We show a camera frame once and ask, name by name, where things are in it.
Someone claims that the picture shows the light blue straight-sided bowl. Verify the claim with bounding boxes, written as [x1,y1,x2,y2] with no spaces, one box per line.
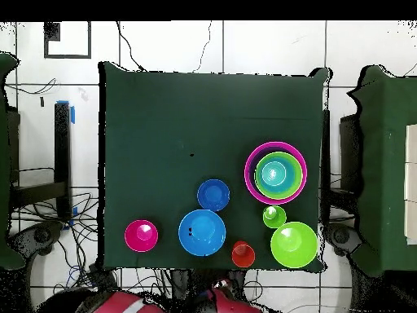
[259,161,296,196]

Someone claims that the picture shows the large pink bowl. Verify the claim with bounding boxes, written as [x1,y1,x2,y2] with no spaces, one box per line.
[244,140,308,205]

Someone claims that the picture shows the green bowl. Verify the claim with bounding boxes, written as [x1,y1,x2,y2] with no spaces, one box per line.
[254,151,304,201]
[270,221,319,269]

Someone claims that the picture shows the small dark blue bowl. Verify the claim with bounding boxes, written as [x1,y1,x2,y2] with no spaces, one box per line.
[196,179,231,213]

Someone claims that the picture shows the large blue bowl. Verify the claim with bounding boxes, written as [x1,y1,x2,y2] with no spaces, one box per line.
[178,209,227,258]

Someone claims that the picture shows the dark green table cloth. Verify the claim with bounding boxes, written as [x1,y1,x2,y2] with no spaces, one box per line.
[98,61,333,273]

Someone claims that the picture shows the green cup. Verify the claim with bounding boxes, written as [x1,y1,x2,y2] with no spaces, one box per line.
[262,205,288,229]

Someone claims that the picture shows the orange cup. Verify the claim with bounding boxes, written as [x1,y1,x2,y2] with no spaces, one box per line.
[231,240,257,269]

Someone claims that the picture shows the small pink bowl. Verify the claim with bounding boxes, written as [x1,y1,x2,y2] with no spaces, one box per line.
[124,218,160,253]

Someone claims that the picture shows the black power adapter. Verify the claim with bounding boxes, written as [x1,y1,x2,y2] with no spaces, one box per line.
[89,263,119,289]

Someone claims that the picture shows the green-clothed side table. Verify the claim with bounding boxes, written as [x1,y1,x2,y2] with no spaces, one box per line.
[346,64,417,278]
[0,51,25,271]

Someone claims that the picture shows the white boxes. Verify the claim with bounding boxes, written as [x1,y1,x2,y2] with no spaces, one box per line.
[403,123,417,245]

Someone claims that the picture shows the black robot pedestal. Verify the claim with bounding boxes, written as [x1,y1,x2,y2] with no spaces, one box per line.
[169,268,248,298]

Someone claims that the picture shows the thin black floor cable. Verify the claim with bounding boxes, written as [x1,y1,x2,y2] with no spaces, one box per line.
[116,21,146,71]
[191,21,213,73]

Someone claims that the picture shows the bundle of floor cables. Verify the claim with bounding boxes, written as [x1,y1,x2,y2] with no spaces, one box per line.
[12,192,173,294]

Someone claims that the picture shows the black post with blue tape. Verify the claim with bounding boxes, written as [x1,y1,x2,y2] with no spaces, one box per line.
[11,100,77,223]

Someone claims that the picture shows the black square floor frame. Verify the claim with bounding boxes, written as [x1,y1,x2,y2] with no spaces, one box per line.
[43,21,92,60]

